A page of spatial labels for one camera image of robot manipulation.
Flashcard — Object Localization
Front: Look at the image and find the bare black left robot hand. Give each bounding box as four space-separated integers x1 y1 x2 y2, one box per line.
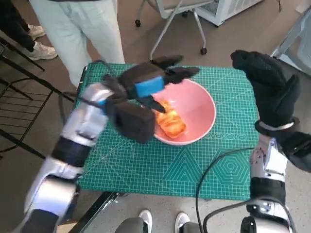
120 55 200 115

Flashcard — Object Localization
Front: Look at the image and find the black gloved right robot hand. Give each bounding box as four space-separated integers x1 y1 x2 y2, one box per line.
230 50 301 127

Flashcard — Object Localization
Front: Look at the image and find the long braided toy bread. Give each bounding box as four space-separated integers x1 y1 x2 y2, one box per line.
154 99 187 139

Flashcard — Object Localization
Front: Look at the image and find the pink bowl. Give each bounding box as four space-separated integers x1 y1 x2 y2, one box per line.
152 80 217 146

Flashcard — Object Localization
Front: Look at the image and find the grey metal cart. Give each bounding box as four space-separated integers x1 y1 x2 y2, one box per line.
271 8 311 73

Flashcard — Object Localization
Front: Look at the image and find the grey office chair with casters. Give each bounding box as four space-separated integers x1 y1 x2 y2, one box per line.
135 0 219 61

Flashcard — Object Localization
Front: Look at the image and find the person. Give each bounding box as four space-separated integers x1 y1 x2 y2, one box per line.
116 210 206 233
29 0 126 88
0 0 58 61

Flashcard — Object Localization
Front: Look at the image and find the green cutting mat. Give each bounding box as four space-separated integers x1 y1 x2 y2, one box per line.
77 62 259 201

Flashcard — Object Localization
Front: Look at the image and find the white cabinet with grille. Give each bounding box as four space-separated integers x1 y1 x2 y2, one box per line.
196 0 264 27

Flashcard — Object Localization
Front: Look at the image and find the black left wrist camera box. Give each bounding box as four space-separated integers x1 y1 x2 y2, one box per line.
106 100 156 144

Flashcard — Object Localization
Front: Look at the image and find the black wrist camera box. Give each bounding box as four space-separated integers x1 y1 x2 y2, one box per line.
106 100 156 144
279 131 311 173

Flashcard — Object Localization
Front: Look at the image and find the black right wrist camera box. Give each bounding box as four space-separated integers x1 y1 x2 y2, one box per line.
279 131 311 173

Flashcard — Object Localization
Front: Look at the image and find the black wire rack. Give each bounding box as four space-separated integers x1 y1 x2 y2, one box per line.
0 30 75 160

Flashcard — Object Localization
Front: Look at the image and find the metal table leg bracket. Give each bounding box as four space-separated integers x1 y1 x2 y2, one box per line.
75 191 129 233

